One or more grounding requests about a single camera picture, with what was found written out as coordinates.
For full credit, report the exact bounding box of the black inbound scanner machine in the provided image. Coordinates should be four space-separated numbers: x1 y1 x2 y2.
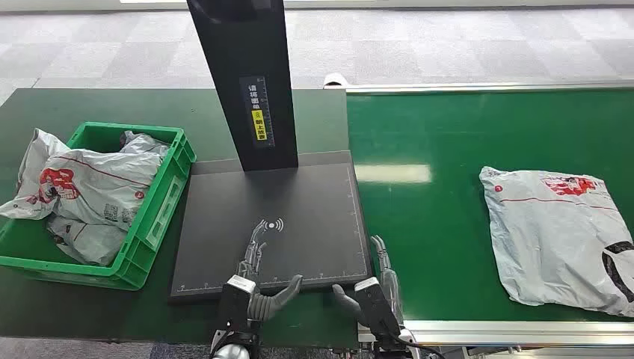
168 0 376 304

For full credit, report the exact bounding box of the large grey courier package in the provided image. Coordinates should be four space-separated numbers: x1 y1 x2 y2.
478 165 634 319

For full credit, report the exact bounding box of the silver conveyor side rail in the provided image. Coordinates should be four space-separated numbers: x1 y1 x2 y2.
357 319 634 348
324 79 634 95

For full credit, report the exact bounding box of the grey package with red print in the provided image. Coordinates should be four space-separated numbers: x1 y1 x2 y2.
0 128 165 234

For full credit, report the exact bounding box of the green plastic crate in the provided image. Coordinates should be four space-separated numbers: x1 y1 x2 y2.
0 121 197 292

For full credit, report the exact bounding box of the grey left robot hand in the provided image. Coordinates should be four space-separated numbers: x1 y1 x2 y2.
236 220 304 322

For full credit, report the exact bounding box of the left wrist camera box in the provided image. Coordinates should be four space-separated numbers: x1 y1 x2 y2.
218 275 258 333

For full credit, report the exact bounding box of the yellow black label sticker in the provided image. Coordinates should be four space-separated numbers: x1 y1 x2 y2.
239 76 276 149

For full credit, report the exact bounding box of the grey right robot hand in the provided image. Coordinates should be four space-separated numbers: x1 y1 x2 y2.
331 234 405 327

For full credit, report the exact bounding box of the green conveyor belt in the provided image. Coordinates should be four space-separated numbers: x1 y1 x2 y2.
345 88 634 324

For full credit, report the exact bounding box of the small grey package red line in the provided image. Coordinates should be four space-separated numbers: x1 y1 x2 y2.
46 215 128 268

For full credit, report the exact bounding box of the crumpled grey mailer bag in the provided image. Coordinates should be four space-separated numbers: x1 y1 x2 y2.
118 130 170 159

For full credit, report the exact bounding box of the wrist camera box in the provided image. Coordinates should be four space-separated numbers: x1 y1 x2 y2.
218 275 258 333
353 277 402 343

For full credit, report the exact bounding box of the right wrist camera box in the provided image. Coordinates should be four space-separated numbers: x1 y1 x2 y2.
353 277 402 343

